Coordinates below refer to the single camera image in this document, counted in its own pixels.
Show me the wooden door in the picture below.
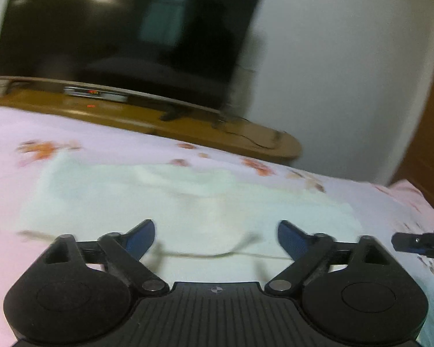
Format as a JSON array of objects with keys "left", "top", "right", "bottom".
[{"left": 393, "top": 25, "right": 434, "bottom": 222}]

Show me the wooden television cabinet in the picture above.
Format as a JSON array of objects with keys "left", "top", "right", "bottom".
[{"left": 0, "top": 76, "right": 302, "bottom": 163}]

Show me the pink floral bedsheet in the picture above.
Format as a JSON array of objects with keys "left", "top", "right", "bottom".
[{"left": 0, "top": 105, "right": 434, "bottom": 347}]

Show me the black flat screen television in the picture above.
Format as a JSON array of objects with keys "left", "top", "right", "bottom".
[{"left": 0, "top": 0, "right": 270, "bottom": 111}]

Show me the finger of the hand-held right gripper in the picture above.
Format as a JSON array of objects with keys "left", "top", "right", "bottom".
[{"left": 391, "top": 228, "right": 434, "bottom": 260}]

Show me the slim silver set-top box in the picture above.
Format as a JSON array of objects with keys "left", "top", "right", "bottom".
[{"left": 63, "top": 85, "right": 130, "bottom": 103}]

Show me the pale green small garment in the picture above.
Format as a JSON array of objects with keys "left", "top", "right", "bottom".
[{"left": 18, "top": 150, "right": 364, "bottom": 286}]

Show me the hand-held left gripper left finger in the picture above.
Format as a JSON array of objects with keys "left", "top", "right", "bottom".
[{"left": 43, "top": 219, "right": 169, "bottom": 296}]

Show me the black cable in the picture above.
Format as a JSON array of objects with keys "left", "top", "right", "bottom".
[{"left": 213, "top": 114, "right": 288, "bottom": 150}]

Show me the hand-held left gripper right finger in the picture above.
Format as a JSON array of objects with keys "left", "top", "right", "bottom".
[{"left": 264, "top": 220, "right": 387, "bottom": 295}]

